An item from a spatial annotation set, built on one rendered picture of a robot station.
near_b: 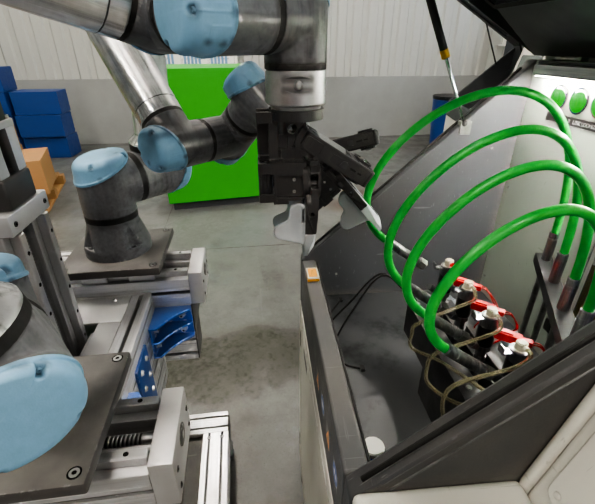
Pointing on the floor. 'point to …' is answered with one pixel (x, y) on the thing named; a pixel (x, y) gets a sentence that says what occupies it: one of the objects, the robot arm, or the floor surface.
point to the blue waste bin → (440, 116)
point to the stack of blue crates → (37, 115)
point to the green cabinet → (193, 102)
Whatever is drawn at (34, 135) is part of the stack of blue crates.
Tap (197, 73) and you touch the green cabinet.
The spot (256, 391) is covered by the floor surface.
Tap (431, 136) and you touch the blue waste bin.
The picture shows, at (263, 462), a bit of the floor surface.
